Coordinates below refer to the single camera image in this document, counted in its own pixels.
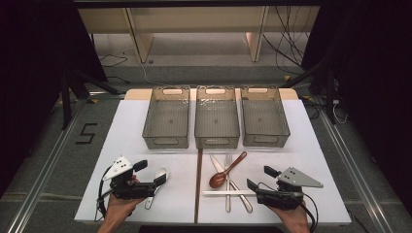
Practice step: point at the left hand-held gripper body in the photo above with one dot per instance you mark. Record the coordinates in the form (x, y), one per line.
(129, 191)

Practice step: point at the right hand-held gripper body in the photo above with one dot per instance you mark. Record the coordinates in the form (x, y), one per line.
(281, 198)

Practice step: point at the white ceramic spoon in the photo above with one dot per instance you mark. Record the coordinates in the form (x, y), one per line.
(163, 171)

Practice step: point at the silver metal knife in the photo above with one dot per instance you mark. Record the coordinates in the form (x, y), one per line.
(247, 207)

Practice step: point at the silver metal fork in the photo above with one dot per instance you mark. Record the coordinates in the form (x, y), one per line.
(228, 204)

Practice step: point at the white chopstick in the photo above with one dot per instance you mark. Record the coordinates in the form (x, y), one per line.
(220, 191)

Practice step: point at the brown wooden spoon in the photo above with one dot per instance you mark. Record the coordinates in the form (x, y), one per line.
(217, 181)

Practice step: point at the brown wooden chopstick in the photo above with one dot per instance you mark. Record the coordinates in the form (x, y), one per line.
(197, 187)

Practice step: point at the smoky transparent plastic bin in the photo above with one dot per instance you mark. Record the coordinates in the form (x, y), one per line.
(166, 123)
(264, 121)
(216, 123)

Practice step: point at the person's left hand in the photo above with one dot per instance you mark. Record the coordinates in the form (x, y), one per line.
(120, 207)

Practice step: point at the person's right hand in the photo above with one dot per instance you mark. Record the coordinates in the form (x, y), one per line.
(293, 218)

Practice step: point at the white table cover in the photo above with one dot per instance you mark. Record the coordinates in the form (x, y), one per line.
(129, 136)

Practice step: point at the yellow tape piece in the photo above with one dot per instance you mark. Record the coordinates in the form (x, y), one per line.
(94, 101)
(287, 77)

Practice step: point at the black metal stand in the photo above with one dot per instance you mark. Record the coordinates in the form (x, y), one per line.
(330, 97)
(66, 103)

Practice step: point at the black curtain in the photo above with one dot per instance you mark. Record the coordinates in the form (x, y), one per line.
(32, 64)
(372, 64)

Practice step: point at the beige wooden desk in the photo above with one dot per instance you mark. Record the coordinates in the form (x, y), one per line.
(194, 19)

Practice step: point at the black overhead beam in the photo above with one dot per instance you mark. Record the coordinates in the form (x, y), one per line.
(194, 3)

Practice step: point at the long aluminium floor rail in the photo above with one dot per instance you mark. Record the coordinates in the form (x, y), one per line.
(42, 181)
(356, 174)

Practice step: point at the short aluminium floor rail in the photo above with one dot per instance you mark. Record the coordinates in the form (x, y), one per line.
(107, 94)

